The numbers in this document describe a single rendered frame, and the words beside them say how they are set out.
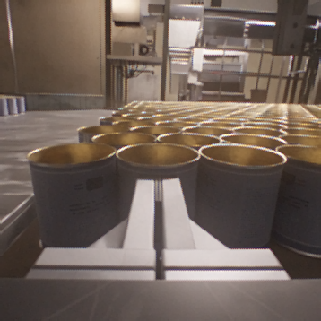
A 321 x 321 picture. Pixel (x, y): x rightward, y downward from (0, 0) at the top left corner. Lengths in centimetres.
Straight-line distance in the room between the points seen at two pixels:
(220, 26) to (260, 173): 327
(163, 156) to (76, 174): 9
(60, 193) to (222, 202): 12
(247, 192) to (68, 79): 289
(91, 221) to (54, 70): 291
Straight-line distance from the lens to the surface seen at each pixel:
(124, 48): 273
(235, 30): 346
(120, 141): 28
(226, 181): 17
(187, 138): 28
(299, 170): 21
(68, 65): 301
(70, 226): 19
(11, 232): 31
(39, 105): 147
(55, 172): 17
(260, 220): 19
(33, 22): 320
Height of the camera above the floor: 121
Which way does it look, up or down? 17 degrees down
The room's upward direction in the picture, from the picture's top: 3 degrees clockwise
